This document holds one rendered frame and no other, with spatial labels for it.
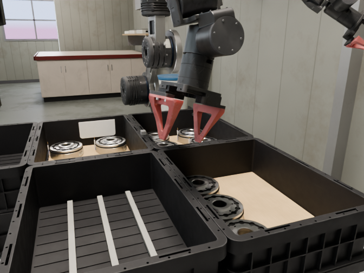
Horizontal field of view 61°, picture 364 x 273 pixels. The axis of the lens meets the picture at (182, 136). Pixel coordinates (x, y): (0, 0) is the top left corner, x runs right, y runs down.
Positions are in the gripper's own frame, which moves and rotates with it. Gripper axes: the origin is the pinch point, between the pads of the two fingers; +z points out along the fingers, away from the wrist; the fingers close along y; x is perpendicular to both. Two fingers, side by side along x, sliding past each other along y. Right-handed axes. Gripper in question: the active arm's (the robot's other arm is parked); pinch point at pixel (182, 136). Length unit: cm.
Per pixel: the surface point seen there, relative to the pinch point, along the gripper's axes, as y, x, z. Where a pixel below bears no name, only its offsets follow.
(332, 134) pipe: 207, 38, -5
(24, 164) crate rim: -14.4, 32.5, 14.7
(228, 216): 10.7, -7.0, 14.3
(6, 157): -6, 68, 23
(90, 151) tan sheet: 15, 54, 17
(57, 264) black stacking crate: -15.8, 8.2, 25.7
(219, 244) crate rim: -5.8, -16.3, 12.1
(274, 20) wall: 229, 122, -100
